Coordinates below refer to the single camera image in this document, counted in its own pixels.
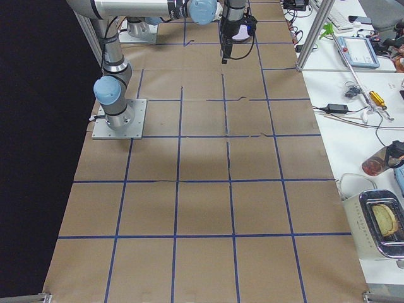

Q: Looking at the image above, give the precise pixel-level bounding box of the left frame corner bracket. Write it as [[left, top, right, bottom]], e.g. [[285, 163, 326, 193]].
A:
[[0, 293, 52, 303]]

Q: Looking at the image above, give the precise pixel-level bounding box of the yellow tool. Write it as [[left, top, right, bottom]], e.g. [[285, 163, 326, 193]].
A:
[[369, 91, 387, 110]]

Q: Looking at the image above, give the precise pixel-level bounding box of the cream toaster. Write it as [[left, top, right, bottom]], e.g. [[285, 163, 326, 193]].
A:
[[343, 189, 403, 261]]

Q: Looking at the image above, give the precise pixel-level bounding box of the frame corner bracket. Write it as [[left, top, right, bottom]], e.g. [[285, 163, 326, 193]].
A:
[[362, 292, 404, 303], [0, 293, 52, 303]]

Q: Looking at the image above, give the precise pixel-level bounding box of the bread slice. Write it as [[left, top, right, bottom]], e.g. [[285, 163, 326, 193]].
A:
[[372, 204, 398, 237]]

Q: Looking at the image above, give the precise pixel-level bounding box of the green reacher grabber head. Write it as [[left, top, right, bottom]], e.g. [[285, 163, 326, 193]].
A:
[[319, 23, 334, 40]]

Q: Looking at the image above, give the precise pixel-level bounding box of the long metal reacher stick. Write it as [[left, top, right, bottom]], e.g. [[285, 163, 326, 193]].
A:
[[330, 32, 376, 112]]

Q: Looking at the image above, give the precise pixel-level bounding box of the blue teach pendant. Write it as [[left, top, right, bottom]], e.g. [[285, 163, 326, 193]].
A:
[[336, 36, 380, 69]]

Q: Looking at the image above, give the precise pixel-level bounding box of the right frame corner bracket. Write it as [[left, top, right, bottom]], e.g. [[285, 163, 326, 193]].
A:
[[362, 292, 404, 303]]

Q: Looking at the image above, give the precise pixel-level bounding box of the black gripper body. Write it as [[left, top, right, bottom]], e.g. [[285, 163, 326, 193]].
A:
[[220, 0, 258, 57]]

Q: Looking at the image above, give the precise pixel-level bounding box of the white keyboard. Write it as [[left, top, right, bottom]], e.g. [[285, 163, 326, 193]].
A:
[[309, 0, 354, 33]]

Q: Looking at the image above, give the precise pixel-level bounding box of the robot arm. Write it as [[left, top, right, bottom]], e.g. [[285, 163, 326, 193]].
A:
[[68, 1, 257, 131], [126, 16, 162, 40]]

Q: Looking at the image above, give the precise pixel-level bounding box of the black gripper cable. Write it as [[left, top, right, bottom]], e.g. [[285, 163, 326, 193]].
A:
[[229, 9, 257, 60]]

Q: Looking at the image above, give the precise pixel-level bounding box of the black power adapter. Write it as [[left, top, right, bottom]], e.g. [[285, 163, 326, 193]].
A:
[[326, 104, 349, 114]]

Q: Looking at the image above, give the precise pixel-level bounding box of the aluminium frame post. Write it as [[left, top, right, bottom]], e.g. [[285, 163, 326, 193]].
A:
[[296, 0, 335, 71]]

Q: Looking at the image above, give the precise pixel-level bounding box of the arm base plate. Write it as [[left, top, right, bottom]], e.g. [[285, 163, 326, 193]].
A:
[[92, 99, 147, 140], [119, 20, 158, 44]]

